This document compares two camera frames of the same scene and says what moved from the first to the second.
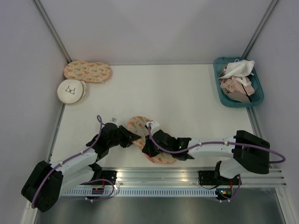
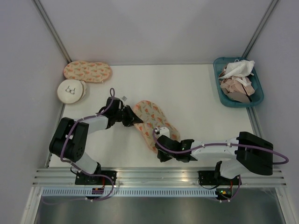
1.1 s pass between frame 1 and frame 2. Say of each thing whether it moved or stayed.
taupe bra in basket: stayed
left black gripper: moved
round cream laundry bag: stayed
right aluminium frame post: stayed
